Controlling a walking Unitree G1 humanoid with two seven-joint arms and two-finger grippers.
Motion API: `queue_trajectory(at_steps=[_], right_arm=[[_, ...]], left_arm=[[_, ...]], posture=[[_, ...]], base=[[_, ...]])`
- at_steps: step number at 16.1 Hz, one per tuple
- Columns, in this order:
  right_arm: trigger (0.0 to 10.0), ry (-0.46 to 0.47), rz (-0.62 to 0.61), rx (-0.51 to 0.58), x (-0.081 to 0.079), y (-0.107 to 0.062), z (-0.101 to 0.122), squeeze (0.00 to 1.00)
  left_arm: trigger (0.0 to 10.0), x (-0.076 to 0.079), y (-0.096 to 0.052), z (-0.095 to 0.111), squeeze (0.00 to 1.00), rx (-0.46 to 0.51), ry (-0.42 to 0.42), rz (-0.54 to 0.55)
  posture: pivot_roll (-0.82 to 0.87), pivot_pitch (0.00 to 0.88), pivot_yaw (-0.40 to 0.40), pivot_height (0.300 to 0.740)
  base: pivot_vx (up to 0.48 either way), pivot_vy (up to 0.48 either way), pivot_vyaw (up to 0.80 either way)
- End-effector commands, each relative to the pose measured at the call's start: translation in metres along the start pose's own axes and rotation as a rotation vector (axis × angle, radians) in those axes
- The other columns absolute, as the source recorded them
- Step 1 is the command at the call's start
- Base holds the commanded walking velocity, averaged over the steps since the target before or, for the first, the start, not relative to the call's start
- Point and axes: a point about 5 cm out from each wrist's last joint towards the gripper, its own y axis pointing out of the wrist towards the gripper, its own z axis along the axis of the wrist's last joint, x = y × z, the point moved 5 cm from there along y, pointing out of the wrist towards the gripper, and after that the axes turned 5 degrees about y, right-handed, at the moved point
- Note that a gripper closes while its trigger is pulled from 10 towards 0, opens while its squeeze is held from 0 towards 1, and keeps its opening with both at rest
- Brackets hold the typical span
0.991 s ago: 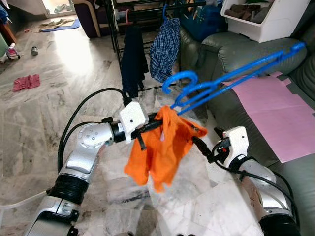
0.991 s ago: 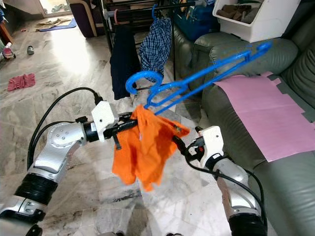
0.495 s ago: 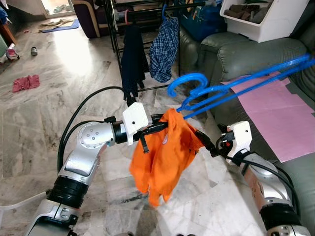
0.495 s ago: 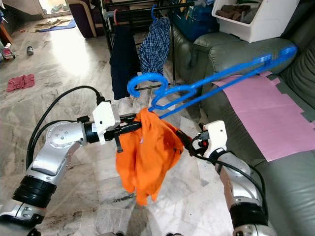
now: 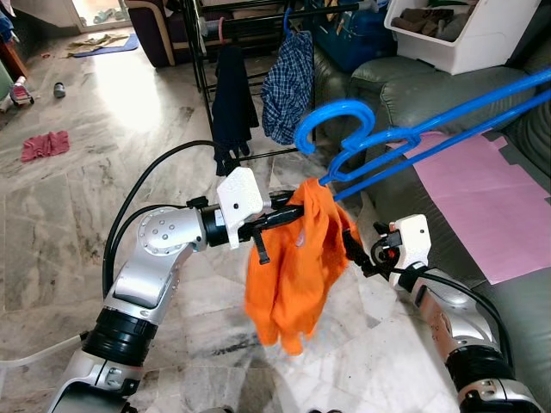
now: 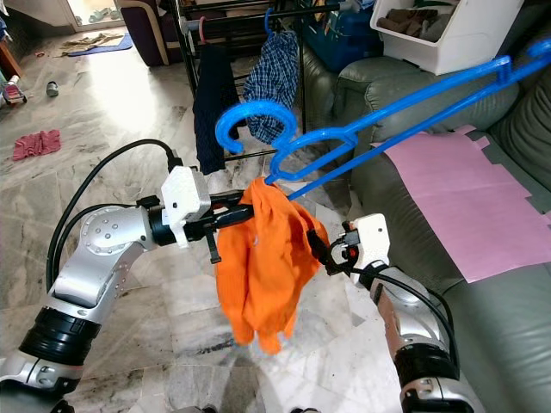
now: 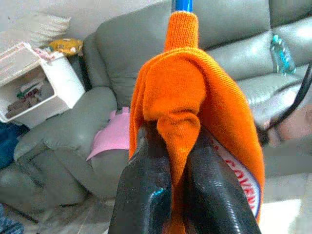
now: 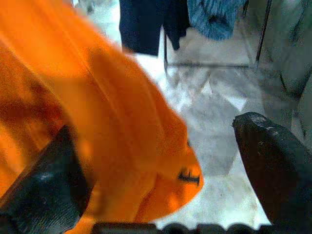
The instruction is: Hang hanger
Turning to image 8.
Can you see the grey sofa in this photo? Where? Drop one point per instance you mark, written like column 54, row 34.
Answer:
column 292, row 44

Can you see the blue plaid shirt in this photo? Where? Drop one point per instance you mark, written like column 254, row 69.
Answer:
column 214, row 19

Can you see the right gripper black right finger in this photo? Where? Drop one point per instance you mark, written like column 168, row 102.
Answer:
column 275, row 170

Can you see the navy garment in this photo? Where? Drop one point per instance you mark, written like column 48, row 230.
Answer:
column 141, row 24

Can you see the orange garment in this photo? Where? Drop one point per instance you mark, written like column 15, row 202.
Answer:
column 85, row 97

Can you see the black metal drying rack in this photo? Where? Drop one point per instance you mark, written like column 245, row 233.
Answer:
column 264, row 29

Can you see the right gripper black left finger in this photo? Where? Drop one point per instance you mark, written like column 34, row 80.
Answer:
column 41, row 190

